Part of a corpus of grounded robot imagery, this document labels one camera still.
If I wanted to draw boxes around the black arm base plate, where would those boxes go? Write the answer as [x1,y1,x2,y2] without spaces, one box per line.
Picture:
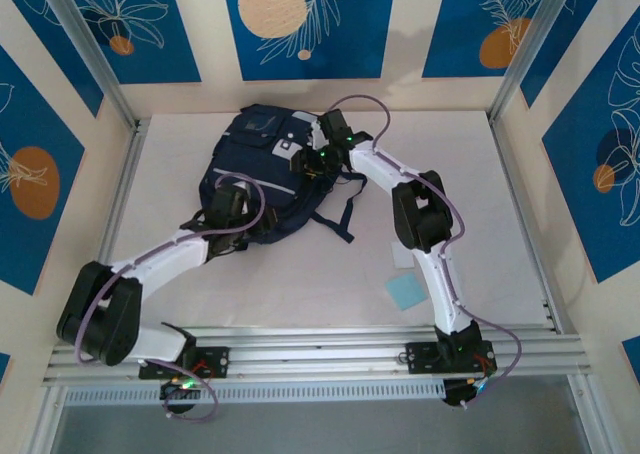
[138,346,232,380]
[406,341,496,375]

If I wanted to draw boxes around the small white card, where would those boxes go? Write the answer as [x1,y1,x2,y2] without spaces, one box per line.
[391,241,417,270]

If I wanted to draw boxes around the black controller with green light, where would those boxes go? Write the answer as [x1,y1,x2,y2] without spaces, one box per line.
[158,378,201,415]
[442,376,501,410]

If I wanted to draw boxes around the grey slotted cable duct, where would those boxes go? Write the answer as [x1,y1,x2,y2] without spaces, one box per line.
[63,378,447,408]

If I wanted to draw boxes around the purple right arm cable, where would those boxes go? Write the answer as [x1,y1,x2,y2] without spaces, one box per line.
[327,94,524,408]

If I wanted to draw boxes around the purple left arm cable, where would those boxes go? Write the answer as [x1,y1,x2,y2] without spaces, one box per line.
[74,172,266,423]

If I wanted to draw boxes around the aluminium frame post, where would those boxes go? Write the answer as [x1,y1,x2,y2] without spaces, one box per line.
[34,0,140,131]
[488,0,586,125]

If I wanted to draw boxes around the aluminium frame beam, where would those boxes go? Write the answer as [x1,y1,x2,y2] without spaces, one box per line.
[42,325,594,386]

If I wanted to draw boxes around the blue floral wall panel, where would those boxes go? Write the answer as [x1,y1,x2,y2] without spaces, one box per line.
[519,0,615,109]
[542,6,640,285]
[0,46,87,296]
[421,0,559,79]
[49,0,203,85]
[221,0,400,82]

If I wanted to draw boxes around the light blue sticky note pad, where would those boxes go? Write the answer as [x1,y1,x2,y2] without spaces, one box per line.
[384,272,430,309]

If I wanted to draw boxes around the navy blue backpack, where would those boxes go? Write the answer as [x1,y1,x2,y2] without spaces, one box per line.
[198,103,369,248]

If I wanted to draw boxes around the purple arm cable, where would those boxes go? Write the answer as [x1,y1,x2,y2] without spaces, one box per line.
[74,172,266,423]
[327,94,524,408]

